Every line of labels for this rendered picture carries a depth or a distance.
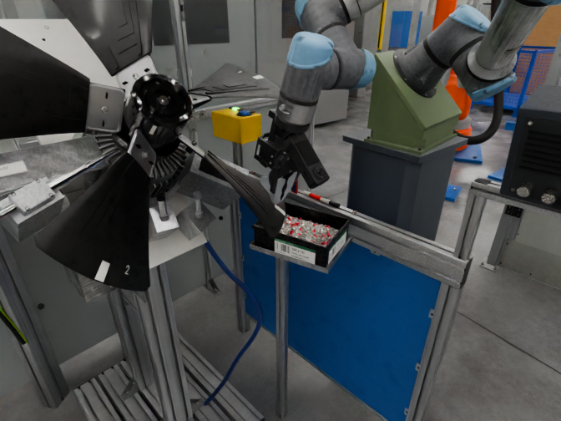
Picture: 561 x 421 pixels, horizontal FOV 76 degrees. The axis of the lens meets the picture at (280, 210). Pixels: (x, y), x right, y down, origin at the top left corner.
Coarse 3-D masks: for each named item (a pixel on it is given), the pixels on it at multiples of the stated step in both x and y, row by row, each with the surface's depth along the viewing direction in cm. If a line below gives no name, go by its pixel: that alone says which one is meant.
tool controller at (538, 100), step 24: (552, 96) 63; (528, 120) 62; (552, 120) 60; (528, 144) 64; (552, 144) 62; (528, 168) 66; (552, 168) 64; (504, 192) 73; (528, 192) 67; (552, 192) 65
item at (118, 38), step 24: (72, 0) 77; (96, 0) 77; (120, 0) 77; (144, 0) 77; (72, 24) 77; (96, 24) 77; (120, 24) 76; (144, 24) 76; (96, 48) 77; (120, 48) 76; (144, 48) 75
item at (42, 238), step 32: (128, 160) 66; (96, 192) 59; (128, 192) 65; (64, 224) 54; (96, 224) 59; (128, 224) 65; (64, 256) 54; (96, 256) 59; (128, 256) 65; (128, 288) 64
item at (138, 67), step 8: (144, 56) 76; (136, 64) 76; (144, 64) 76; (152, 64) 75; (120, 72) 77; (128, 72) 77; (136, 72) 76; (144, 72) 76; (152, 72) 75; (120, 80) 77; (128, 80) 77; (120, 88) 77; (128, 88) 77; (128, 96) 76
